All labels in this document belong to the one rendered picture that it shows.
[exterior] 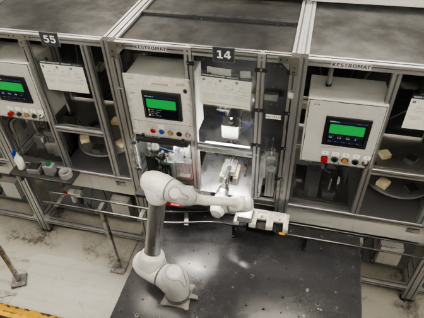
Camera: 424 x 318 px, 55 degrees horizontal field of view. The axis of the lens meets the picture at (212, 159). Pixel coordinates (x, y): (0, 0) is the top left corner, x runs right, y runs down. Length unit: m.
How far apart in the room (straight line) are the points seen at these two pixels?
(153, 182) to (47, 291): 1.86
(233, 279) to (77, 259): 1.66
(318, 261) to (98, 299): 1.82
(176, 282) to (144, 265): 0.24
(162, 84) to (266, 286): 1.43
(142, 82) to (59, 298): 2.03
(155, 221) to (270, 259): 0.91
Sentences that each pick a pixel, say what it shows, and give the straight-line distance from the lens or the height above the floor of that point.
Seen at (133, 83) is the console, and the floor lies 1.77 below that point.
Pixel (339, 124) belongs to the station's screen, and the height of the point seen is 1.66.
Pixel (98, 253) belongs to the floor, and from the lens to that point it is 3.91.
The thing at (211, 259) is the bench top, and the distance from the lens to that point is 2.88.
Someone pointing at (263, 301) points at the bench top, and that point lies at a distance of 2.72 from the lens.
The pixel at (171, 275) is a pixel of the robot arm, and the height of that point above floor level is 0.95.
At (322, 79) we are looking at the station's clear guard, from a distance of 2.30.
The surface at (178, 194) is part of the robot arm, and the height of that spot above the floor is 1.50.
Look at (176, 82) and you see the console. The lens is 2.44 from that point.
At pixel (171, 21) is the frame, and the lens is 2.69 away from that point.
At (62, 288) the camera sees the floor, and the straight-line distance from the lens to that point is 3.80.
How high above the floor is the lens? 3.05
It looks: 42 degrees down
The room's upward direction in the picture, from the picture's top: 2 degrees counter-clockwise
